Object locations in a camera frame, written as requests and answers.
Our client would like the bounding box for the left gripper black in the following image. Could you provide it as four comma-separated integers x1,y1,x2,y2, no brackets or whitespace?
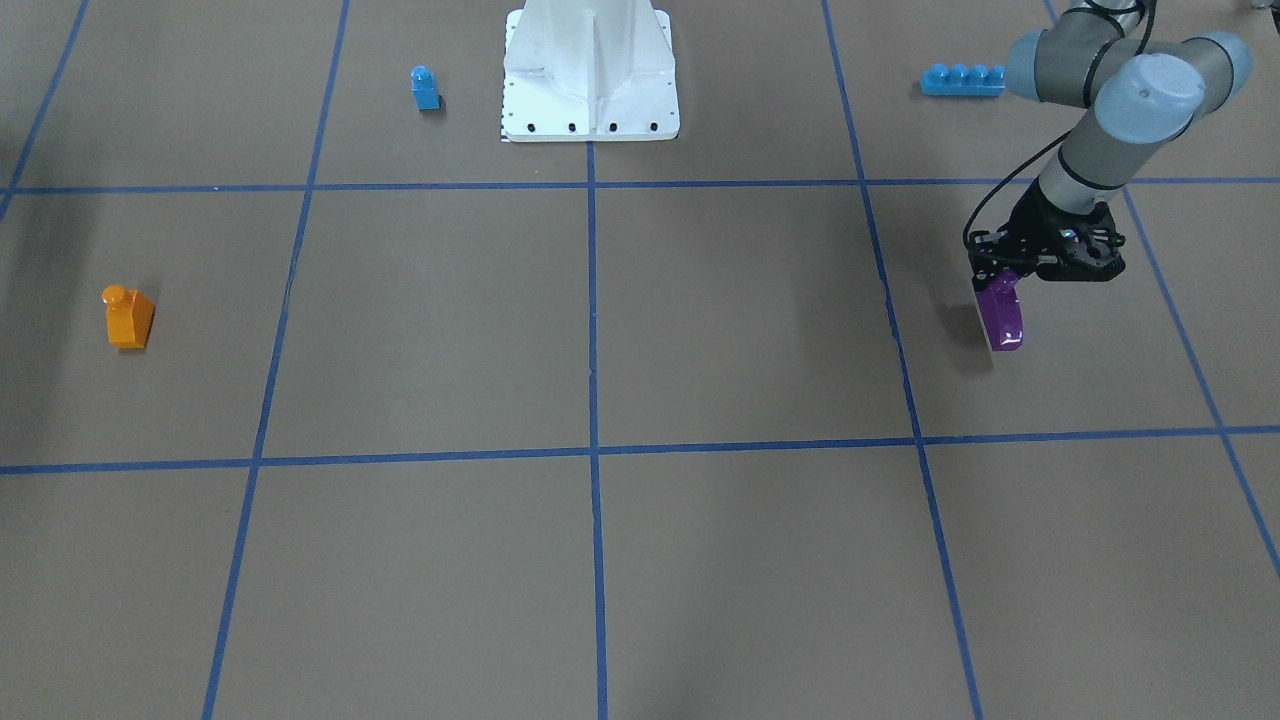
970,184,1094,291

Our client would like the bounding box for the small blue block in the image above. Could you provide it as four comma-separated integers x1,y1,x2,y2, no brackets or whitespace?
410,65,442,111

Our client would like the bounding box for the purple trapezoid block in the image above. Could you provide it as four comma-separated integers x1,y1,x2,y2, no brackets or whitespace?
975,268,1024,352

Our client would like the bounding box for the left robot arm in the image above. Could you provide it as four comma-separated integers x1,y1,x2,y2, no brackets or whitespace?
965,1,1254,293

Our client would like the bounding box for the white camera pillar stand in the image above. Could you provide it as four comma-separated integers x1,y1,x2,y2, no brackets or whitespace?
500,1,681,143

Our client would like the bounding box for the orange trapezoid block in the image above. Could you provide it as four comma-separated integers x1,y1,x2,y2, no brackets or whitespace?
101,284,155,350

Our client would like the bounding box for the long blue block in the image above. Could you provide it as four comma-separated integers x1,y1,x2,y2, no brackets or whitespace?
919,63,1006,97

